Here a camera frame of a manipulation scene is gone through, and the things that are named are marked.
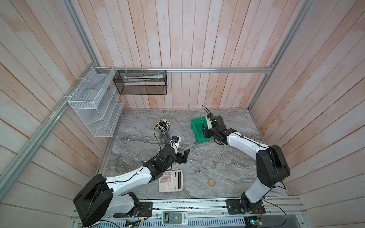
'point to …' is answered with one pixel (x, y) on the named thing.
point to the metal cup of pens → (163, 129)
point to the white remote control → (175, 218)
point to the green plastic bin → (196, 125)
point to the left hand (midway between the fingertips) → (183, 150)
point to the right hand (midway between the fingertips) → (204, 129)
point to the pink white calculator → (171, 181)
